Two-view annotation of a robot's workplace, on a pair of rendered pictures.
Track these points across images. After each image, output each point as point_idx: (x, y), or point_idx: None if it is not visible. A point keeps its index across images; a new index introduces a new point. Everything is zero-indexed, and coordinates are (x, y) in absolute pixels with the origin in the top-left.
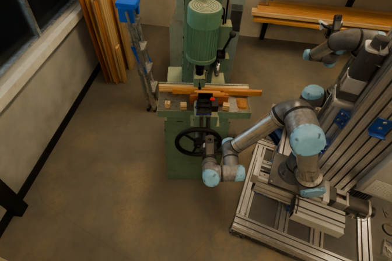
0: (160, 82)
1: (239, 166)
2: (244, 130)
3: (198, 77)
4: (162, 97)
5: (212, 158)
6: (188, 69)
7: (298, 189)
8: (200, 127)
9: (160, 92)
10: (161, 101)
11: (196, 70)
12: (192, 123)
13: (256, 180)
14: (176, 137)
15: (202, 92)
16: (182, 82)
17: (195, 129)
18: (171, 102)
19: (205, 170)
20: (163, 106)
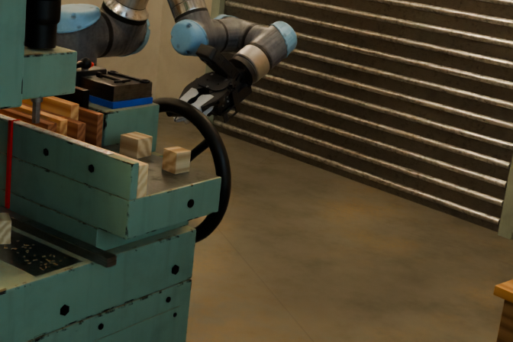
0: (131, 162)
1: (224, 16)
2: None
3: (61, 48)
4: (158, 185)
5: (240, 51)
6: (22, 84)
7: (139, 43)
8: (176, 98)
9: (149, 192)
10: (177, 180)
11: (56, 24)
12: (153, 154)
13: None
14: (229, 162)
15: (61, 100)
16: (57, 137)
17: (188, 103)
18: (150, 170)
19: (283, 34)
20: (188, 174)
